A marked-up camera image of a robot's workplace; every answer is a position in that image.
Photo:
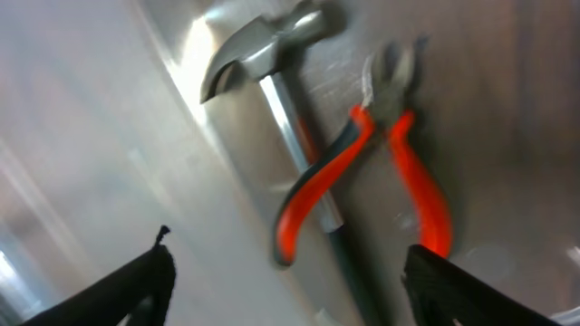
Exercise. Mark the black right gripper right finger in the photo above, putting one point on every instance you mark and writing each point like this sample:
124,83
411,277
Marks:
440,293

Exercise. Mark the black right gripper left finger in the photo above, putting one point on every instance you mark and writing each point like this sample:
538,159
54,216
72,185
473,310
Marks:
139,293

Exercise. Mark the small claw hammer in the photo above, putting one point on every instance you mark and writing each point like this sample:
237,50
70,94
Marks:
265,49

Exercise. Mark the red black pliers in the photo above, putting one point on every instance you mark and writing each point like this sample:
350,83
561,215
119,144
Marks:
389,79

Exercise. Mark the clear plastic container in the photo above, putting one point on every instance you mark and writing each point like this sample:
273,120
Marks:
104,139

